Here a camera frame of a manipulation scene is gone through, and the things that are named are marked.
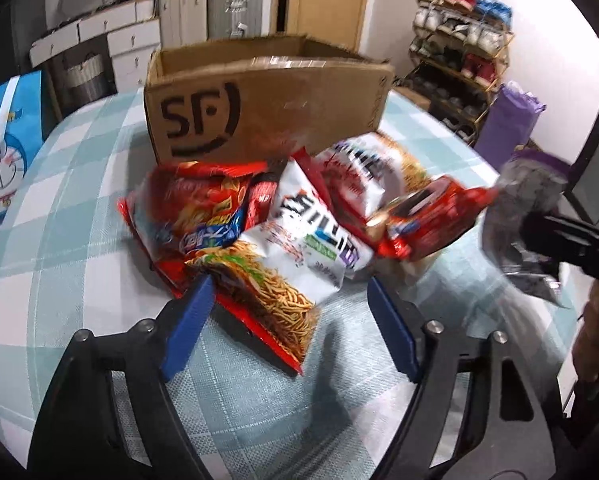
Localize wicker basket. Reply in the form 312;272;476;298
62;55;106;105

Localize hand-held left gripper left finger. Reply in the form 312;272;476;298
27;274;218;480

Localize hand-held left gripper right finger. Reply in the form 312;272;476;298
367;276;580;480

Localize purple grey snack packet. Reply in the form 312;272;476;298
482;149;573;308

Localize dark red snack packet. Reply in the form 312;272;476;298
244;160;288;233

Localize red orange snack packet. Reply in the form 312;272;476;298
118;160;270;293

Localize person's right hand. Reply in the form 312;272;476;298
572;280;599;387

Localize large printed cardboard box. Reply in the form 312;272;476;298
144;34;396;166

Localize white noodle snack packet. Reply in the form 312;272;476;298
314;132;433;221
184;152;375;377

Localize wooden shoe rack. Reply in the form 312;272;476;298
404;0;516;147

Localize bright red snack packet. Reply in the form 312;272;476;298
367;175;500;261

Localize wooden door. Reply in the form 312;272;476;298
280;0;375;56

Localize rows of shoes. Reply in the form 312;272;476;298
410;0;514;136

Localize purple bag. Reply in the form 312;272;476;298
474;82;547;153

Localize silver suitcase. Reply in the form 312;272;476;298
207;0;265;42

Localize white drawer cabinet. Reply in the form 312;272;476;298
30;0;163;93

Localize checked tablecloth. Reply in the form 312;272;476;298
0;85;595;480

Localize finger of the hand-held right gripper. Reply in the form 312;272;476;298
519;212;599;282

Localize beige suitcase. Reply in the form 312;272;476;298
158;0;211;50

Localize blue cartoon gift bag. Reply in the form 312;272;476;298
0;70;48;223

